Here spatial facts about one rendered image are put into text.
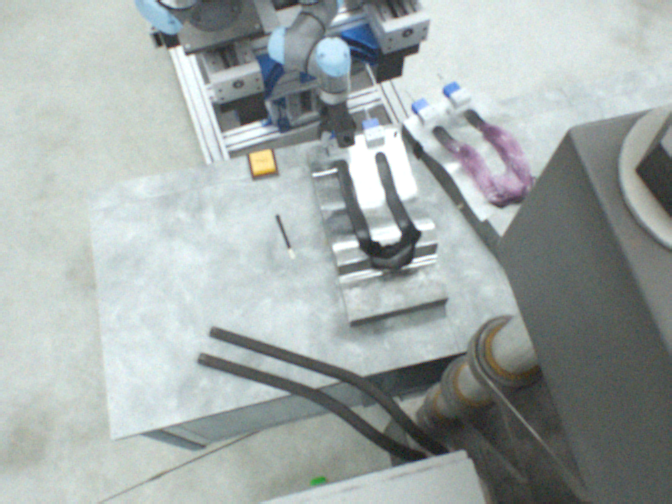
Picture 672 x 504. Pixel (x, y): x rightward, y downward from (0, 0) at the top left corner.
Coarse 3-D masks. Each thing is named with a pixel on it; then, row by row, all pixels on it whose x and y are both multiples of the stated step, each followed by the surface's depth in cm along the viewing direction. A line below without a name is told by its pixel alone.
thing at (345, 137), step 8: (336, 112) 150; (344, 112) 150; (336, 120) 150; (344, 120) 151; (336, 128) 151; (344, 128) 151; (352, 128) 151; (336, 136) 151; (344, 136) 151; (352, 136) 152; (344, 144) 152; (352, 144) 152
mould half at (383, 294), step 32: (320, 160) 166; (352, 160) 166; (320, 192) 163; (416, 192) 163; (384, 224) 155; (416, 224) 154; (352, 256) 151; (416, 256) 157; (352, 288) 156; (384, 288) 156; (416, 288) 156; (352, 320) 153
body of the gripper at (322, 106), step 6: (318, 96) 156; (318, 102) 155; (324, 102) 148; (342, 102) 148; (318, 108) 158; (324, 108) 154; (348, 108) 154; (324, 114) 154; (324, 120) 154; (330, 120) 153; (324, 126) 155; (330, 126) 156
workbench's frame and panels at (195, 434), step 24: (432, 360) 157; (336, 384) 156; (384, 384) 191; (408, 384) 206; (432, 384) 219; (240, 408) 153; (264, 408) 180; (288, 408) 191; (312, 408) 203; (144, 432) 151; (168, 432) 174; (192, 432) 186; (216, 432) 200; (240, 432) 213
